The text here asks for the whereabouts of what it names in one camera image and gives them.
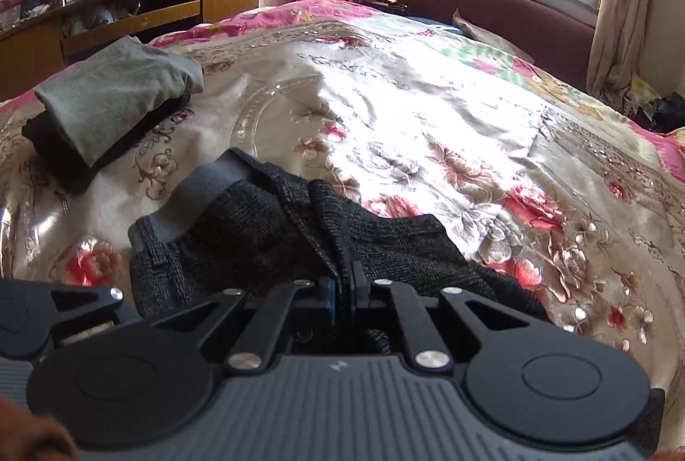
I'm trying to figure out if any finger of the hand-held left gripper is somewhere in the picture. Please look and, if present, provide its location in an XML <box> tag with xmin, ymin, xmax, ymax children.
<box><xmin>37</xmin><ymin>283</ymin><xmax>143</xmax><ymax>360</ymax></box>

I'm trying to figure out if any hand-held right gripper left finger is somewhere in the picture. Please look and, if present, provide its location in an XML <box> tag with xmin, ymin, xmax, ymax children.
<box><xmin>150</xmin><ymin>277</ymin><xmax>337</xmax><ymax>372</ymax></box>

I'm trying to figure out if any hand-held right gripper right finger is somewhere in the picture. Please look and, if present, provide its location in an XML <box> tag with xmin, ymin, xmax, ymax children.
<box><xmin>348</xmin><ymin>263</ymin><xmax>528</xmax><ymax>371</ymax></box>

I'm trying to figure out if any folded black garment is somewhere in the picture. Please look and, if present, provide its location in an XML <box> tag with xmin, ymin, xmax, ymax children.
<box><xmin>21</xmin><ymin>94</ymin><xmax>194</xmax><ymax>195</ymax></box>

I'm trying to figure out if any floral satin bedspread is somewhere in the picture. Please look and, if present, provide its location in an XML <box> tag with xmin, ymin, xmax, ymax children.
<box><xmin>0</xmin><ymin>1</ymin><xmax>685</xmax><ymax>440</ymax></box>

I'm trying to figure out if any folded grey-green garment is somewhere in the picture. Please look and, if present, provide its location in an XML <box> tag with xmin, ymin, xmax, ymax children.
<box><xmin>35</xmin><ymin>36</ymin><xmax>205</xmax><ymax>167</ymax></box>

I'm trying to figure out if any beige pillow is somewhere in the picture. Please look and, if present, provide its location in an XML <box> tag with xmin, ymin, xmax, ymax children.
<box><xmin>452</xmin><ymin>8</ymin><xmax>537</xmax><ymax>64</ymax></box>

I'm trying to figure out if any black bag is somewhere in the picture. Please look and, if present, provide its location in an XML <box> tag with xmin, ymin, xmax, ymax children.
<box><xmin>634</xmin><ymin>92</ymin><xmax>685</xmax><ymax>134</ymax></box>

